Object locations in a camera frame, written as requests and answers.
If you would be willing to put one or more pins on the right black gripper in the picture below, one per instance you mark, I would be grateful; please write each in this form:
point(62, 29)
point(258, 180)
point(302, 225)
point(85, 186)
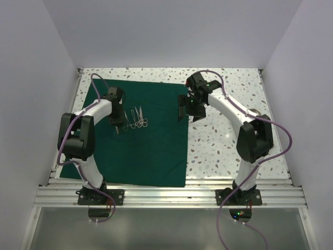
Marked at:
point(197, 114)

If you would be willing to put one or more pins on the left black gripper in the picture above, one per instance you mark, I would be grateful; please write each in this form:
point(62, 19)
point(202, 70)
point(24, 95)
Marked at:
point(120, 120)

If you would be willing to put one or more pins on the steel instrument tray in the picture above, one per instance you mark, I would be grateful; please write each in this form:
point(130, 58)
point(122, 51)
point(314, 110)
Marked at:
point(256, 111)

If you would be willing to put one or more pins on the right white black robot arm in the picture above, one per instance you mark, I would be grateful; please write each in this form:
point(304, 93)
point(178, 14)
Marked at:
point(254, 132)

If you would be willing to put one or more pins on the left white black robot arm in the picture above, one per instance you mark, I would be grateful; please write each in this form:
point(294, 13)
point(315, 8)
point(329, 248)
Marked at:
point(77, 139)

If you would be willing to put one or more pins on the green surgical cloth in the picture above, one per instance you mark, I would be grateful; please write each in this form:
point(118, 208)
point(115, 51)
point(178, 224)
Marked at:
point(152, 156)

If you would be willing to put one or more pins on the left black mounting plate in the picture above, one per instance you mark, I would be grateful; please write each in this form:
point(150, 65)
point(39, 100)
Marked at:
point(101, 198)

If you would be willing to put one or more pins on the black mounting plate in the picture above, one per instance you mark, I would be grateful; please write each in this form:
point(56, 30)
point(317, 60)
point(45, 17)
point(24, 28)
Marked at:
point(240, 198)
point(101, 198)

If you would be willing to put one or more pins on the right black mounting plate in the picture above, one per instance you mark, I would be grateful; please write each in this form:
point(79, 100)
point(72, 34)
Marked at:
point(240, 198)

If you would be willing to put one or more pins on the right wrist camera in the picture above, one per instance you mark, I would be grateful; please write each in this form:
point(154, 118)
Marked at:
point(195, 81)

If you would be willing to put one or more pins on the aluminium rail frame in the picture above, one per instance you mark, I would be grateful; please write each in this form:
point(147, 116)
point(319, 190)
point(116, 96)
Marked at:
point(191, 211)

